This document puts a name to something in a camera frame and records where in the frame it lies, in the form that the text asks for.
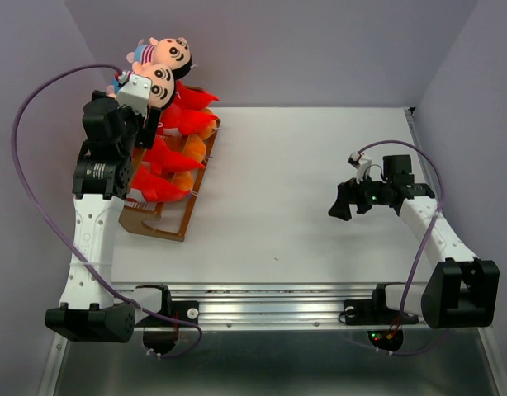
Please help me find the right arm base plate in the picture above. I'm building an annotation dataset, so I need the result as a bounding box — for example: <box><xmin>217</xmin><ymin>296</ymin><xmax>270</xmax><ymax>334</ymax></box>
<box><xmin>339</xmin><ymin>299</ymin><xmax>399</xmax><ymax>326</ymax></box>

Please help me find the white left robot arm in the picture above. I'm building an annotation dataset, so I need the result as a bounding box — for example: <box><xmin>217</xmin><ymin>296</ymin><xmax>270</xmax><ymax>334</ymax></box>
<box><xmin>45</xmin><ymin>91</ymin><xmax>160</xmax><ymax>343</ymax></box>

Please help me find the red shark plush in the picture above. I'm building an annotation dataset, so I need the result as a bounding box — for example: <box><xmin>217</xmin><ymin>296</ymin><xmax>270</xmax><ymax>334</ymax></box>
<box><xmin>138</xmin><ymin>136</ymin><xmax>205</xmax><ymax>177</ymax></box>
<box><xmin>173</xmin><ymin>80</ymin><xmax>220</xmax><ymax>111</ymax></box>
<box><xmin>126</xmin><ymin>167</ymin><xmax>189</xmax><ymax>203</ymax></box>
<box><xmin>157</xmin><ymin>104</ymin><xmax>218</xmax><ymax>135</ymax></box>

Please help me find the orange shark plush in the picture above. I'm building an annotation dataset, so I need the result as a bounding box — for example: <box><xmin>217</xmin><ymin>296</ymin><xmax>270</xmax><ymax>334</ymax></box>
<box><xmin>197</xmin><ymin>108</ymin><xmax>220</xmax><ymax>140</ymax></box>
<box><xmin>171</xmin><ymin>171</ymin><xmax>198</xmax><ymax>202</ymax></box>
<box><xmin>167</xmin><ymin>134</ymin><xmax>207</xmax><ymax>163</ymax></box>

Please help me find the wooden toy shelf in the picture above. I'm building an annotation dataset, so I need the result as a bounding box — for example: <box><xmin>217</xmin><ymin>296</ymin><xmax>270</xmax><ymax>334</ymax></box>
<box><xmin>119</xmin><ymin>129</ymin><xmax>218</xmax><ymax>242</ymax></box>

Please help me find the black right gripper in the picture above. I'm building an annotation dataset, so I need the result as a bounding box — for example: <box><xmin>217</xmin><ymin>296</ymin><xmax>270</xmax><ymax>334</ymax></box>
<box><xmin>326</xmin><ymin>168</ymin><xmax>391</xmax><ymax>220</ymax></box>

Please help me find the aluminium frame rail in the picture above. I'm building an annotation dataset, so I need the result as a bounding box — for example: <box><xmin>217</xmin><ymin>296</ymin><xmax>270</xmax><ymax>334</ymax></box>
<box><xmin>57</xmin><ymin>282</ymin><xmax>495</xmax><ymax>332</ymax></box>

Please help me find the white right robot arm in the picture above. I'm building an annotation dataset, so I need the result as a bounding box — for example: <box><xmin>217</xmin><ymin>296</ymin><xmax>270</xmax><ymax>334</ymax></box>
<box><xmin>329</xmin><ymin>153</ymin><xmax>500</xmax><ymax>328</ymax></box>

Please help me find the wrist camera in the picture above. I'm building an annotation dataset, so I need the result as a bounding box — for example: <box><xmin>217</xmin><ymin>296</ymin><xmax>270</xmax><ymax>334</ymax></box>
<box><xmin>348</xmin><ymin>151</ymin><xmax>372</xmax><ymax>184</ymax></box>
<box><xmin>113</xmin><ymin>71</ymin><xmax>152</xmax><ymax>117</ymax></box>

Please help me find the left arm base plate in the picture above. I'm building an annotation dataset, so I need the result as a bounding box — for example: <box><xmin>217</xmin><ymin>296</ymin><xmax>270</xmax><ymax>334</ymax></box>
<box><xmin>136</xmin><ymin>300</ymin><xmax>200</xmax><ymax>328</ymax></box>

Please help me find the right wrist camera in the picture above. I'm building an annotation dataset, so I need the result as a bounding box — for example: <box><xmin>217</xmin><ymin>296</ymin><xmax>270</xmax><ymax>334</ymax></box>
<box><xmin>348</xmin><ymin>151</ymin><xmax>372</xmax><ymax>184</ymax></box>

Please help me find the red shark plush back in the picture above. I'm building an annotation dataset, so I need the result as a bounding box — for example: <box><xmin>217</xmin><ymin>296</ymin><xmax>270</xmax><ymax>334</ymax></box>
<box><xmin>126</xmin><ymin>167</ymin><xmax>189</xmax><ymax>203</ymax></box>

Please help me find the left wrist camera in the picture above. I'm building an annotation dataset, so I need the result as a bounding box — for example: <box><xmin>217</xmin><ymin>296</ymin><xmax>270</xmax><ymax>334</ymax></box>
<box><xmin>113</xmin><ymin>71</ymin><xmax>152</xmax><ymax>117</ymax></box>

